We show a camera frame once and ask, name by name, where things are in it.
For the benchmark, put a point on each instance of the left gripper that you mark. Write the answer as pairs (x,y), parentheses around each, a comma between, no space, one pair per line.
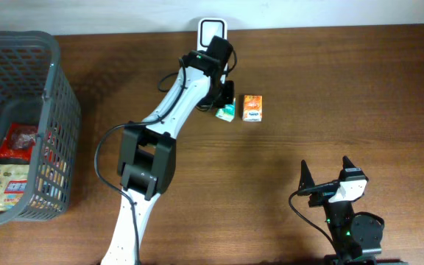
(229,95)

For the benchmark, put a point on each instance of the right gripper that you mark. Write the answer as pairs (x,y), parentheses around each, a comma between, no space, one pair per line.
(306,181)

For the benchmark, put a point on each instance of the green Kleenex tissue pack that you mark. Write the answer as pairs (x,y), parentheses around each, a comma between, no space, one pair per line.
(228,112)

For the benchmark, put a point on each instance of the orange juice carton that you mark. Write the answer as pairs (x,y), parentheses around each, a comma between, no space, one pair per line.
(252,108)

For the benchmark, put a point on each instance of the red snack bag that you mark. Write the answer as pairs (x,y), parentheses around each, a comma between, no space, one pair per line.
(18,142)

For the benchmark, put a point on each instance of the yellow wet wipes pack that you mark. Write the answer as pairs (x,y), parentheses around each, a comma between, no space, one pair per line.
(13,181)

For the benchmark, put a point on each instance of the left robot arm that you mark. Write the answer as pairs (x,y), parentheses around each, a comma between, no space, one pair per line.
(147,155)

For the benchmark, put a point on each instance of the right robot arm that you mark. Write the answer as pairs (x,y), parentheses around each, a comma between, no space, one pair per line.
(355,237)

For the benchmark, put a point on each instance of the white barcode scanner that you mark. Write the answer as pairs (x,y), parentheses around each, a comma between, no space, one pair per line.
(207,29)

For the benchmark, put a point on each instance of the grey plastic mesh basket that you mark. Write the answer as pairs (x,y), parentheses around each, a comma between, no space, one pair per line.
(34,91)

